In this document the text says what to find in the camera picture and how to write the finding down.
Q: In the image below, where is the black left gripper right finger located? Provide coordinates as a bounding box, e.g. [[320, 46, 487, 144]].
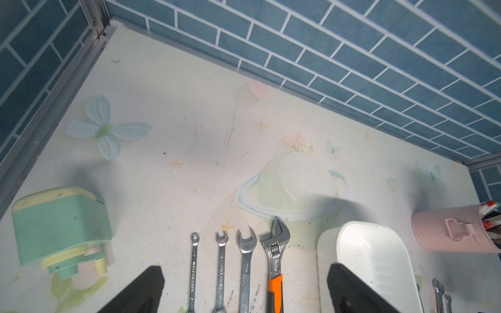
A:
[[327, 263, 398, 313]]

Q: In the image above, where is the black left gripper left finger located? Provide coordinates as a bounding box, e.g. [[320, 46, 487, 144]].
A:
[[99, 266, 165, 313]]

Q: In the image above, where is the silver combination wrench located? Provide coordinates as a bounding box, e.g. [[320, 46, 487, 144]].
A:
[[187, 232, 200, 313]]

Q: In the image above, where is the orange handled adjustable wrench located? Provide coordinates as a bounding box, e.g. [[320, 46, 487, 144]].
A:
[[261, 219, 290, 313]]

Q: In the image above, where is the small silver wrench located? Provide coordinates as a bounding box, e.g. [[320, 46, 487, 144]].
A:
[[214, 230, 228, 313]]

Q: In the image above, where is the silver open-end wrench box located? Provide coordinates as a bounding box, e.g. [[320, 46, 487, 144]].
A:
[[444, 293, 452, 313]]

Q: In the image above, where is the large silver open-end wrench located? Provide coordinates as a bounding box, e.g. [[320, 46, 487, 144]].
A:
[[237, 228, 257, 313]]

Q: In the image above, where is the white plastic storage box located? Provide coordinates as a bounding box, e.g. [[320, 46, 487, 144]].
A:
[[317, 221, 423, 312]]

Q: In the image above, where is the green sponge block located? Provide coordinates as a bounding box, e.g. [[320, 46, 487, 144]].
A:
[[11, 186, 112, 280]]

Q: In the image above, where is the pink cup with items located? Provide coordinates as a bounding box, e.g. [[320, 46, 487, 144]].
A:
[[411, 202, 500, 254]]

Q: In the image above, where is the aluminium corner post right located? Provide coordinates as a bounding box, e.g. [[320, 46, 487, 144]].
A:
[[463, 152, 501, 172]]

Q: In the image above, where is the aluminium corner post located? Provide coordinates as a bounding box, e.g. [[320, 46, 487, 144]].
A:
[[78, 0, 110, 38], [463, 152, 501, 172]]

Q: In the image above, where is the aluminium corner post left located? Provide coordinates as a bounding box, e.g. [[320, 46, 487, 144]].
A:
[[78, 0, 110, 38]]

